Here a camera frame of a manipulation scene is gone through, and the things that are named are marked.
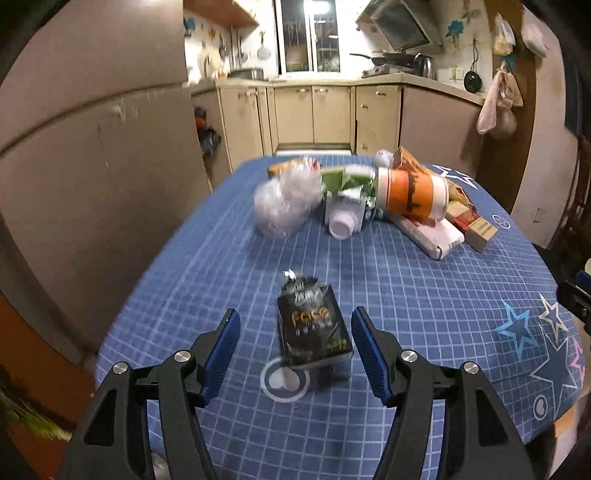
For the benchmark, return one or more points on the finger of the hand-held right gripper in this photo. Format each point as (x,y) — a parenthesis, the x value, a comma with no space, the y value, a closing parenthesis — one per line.
(577,297)

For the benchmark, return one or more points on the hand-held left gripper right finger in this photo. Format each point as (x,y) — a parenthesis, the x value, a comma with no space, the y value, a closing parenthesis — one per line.
(371,360)

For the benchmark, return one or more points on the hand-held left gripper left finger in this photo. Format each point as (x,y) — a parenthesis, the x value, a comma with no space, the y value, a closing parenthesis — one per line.
(221,360)

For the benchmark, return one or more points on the black foil packet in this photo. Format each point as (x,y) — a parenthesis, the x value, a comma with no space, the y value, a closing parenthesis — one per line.
(314,330)

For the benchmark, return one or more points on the white long packet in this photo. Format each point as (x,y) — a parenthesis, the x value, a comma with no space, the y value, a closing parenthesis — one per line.
(434,237)

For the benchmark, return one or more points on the red and tan box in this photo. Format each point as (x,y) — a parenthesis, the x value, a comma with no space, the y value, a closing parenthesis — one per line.
(461,214)

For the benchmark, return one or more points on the clear plastic bag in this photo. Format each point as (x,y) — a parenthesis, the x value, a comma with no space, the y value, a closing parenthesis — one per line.
(286,203)

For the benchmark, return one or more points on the green white carton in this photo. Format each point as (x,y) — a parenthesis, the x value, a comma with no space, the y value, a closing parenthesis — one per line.
(337,180)

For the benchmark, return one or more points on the dark trash bags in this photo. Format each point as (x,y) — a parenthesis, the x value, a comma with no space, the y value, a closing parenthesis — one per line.
(207,136)

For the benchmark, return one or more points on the blue grid tablecloth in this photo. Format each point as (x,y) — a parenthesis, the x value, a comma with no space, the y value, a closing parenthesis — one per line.
(194,286)

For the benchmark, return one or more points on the small cardboard box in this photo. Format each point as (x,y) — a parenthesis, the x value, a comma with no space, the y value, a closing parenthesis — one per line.
(480,234)

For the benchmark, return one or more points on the white plastic bottle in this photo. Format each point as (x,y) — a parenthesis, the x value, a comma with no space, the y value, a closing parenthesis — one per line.
(344,214)

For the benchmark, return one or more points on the orange white paper cup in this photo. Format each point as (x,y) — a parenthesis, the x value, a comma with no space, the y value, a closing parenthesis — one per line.
(411,194)

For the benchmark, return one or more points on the green leafy vegetable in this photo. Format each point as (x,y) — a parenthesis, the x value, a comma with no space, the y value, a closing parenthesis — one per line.
(32,417)

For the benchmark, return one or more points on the brown packet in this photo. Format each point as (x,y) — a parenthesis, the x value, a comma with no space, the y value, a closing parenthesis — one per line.
(279,168)

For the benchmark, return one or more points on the orange brown snack bag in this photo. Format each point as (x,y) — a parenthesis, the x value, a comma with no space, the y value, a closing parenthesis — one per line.
(408,161)

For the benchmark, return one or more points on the pink hanging plastic bag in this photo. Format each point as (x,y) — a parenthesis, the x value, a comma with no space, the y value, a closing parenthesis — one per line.
(488,110)

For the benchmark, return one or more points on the tan hanging plastic bag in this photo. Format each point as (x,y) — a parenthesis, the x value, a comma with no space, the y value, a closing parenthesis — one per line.
(508,99)

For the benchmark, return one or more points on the grey floor scale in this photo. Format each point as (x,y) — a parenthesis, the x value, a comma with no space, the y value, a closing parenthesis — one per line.
(314,148)

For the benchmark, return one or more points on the brown refrigerator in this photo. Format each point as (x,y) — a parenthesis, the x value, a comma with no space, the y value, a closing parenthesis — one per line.
(92,161)

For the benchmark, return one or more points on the small black hanging pan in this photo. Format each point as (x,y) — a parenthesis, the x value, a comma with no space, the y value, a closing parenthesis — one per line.
(472,82)

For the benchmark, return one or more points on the beige kitchen base cabinets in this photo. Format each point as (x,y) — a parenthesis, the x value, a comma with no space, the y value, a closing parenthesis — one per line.
(300,115)

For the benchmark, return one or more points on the white hanging plastic bag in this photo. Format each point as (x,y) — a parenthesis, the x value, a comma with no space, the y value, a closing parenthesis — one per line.
(533,32)

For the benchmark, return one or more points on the yellowish hanging plastic bag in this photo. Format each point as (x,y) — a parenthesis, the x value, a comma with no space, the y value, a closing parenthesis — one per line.
(503,37)

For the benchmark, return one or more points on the steel kettle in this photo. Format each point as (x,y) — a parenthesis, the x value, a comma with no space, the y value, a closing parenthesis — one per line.
(422,65)

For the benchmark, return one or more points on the steel pot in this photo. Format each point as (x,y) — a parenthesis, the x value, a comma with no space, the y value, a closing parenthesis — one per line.
(247,74)

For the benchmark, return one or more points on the black frying pan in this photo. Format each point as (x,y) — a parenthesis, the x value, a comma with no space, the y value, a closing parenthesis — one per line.
(392,58)

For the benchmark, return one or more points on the white hanging strainer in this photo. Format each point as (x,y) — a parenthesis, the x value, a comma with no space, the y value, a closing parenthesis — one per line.
(263,51)

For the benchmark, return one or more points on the steel range hood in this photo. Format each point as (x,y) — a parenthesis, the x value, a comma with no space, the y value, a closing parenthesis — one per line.
(406,23)

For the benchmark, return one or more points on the kitchen window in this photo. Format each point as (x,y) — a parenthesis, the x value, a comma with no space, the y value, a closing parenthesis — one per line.
(307,37)

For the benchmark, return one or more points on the wooden wall cabinet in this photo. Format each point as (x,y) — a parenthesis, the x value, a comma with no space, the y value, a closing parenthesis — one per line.
(221,11)

